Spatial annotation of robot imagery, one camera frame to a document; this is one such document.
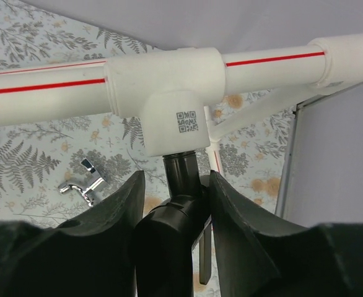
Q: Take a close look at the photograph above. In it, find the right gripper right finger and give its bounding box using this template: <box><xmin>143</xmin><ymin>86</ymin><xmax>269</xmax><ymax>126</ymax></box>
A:
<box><xmin>209</xmin><ymin>171</ymin><xmax>363</xmax><ymax>296</ymax></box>

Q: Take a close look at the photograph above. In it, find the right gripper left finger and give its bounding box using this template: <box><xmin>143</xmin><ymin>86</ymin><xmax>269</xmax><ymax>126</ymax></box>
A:
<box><xmin>0</xmin><ymin>171</ymin><xmax>145</xmax><ymax>296</ymax></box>

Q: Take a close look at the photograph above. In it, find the dark long faucet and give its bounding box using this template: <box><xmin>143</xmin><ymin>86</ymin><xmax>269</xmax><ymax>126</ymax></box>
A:
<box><xmin>130</xmin><ymin>151</ymin><xmax>212</xmax><ymax>296</ymax></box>

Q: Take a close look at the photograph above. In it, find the white pipe frame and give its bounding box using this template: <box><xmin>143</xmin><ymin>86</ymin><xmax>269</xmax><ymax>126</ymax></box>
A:
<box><xmin>0</xmin><ymin>33</ymin><xmax>363</xmax><ymax>157</ymax></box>

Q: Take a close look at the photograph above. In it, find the chrome faucet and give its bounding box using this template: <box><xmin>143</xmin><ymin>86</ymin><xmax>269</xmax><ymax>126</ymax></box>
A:
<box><xmin>58</xmin><ymin>158</ymin><xmax>108</xmax><ymax>207</ymax></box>

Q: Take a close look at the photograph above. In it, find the floral table mat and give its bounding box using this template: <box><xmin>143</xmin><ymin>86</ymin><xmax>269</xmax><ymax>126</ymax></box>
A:
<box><xmin>0</xmin><ymin>1</ymin><xmax>294</xmax><ymax>228</ymax></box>

